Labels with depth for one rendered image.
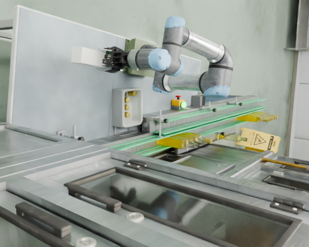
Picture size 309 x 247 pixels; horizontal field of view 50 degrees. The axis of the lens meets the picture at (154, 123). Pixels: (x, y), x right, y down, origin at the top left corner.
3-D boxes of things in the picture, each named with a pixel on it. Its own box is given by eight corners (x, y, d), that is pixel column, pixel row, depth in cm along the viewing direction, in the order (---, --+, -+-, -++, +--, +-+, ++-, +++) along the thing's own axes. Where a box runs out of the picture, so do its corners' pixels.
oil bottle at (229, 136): (215, 137, 276) (244, 142, 260) (216, 131, 276) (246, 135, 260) (218, 138, 281) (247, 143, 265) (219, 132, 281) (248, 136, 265)
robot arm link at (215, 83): (167, 70, 200) (239, 69, 157) (163, 94, 201) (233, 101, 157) (151, 66, 193) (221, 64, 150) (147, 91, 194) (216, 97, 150)
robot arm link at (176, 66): (187, 50, 130) (171, 42, 121) (183, 78, 131) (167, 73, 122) (171, 49, 135) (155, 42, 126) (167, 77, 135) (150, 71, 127)
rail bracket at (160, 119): (149, 135, 205) (165, 139, 198) (149, 109, 202) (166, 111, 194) (152, 135, 207) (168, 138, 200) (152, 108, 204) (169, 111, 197)
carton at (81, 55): (72, 47, 133) (82, 46, 129) (114, 57, 152) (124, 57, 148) (71, 62, 133) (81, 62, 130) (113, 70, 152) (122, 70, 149)
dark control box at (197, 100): (191, 105, 264) (199, 106, 259) (191, 95, 263) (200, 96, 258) (196, 104, 270) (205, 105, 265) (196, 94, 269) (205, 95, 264)
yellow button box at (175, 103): (170, 109, 243) (179, 110, 238) (170, 98, 241) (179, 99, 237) (176, 108, 248) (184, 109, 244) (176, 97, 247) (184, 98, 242)
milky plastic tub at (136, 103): (112, 126, 197) (123, 128, 192) (112, 88, 193) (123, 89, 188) (132, 122, 211) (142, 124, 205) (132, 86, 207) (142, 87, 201)
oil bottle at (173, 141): (157, 144, 213) (185, 149, 200) (157, 135, 212) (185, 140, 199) (162, 142, 218) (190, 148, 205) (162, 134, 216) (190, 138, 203)
